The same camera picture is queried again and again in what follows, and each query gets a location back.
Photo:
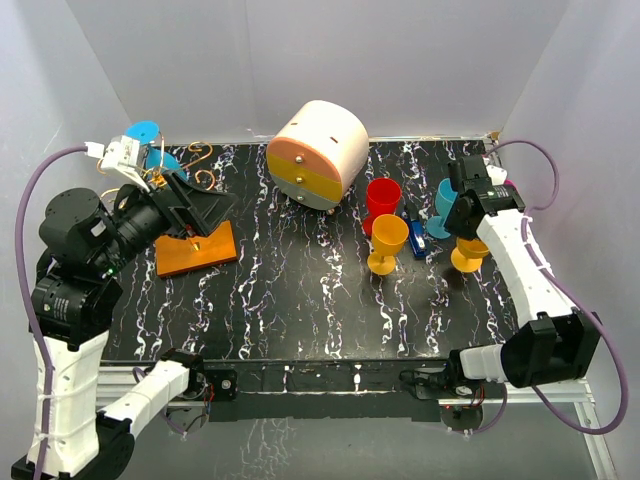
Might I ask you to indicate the red wine glass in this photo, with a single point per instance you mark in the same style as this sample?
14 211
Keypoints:
382 197

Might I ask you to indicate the pink wine glass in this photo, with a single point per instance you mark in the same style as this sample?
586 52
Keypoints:
507 182

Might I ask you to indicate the yellow wine glass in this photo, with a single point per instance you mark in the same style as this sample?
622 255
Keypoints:
389 235
468 255

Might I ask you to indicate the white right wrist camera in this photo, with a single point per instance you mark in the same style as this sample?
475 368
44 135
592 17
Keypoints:
497 174

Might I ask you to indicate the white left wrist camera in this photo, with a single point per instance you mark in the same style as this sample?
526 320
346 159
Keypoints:
124 155

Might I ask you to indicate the black front mounting rail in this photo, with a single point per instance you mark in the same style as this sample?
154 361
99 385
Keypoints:
319 389

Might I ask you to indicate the gold wire glass rack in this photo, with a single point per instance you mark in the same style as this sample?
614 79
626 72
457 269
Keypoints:
176 256

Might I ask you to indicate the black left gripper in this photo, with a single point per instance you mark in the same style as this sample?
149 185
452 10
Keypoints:
186 207

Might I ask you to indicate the blue wine glass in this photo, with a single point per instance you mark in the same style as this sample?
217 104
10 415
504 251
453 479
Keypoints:
444 200
147 133

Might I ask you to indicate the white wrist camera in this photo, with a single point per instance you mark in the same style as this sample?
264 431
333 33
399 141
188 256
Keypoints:
497 174
124 155

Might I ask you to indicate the round three-drawer cabinet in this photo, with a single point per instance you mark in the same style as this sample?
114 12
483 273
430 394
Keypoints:
315 158

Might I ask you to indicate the blue stapler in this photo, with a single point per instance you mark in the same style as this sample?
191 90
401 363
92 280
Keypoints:
416 237

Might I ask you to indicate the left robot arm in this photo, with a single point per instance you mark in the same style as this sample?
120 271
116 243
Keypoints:
70 309

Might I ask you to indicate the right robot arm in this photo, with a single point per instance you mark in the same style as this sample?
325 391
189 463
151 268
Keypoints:
555 340

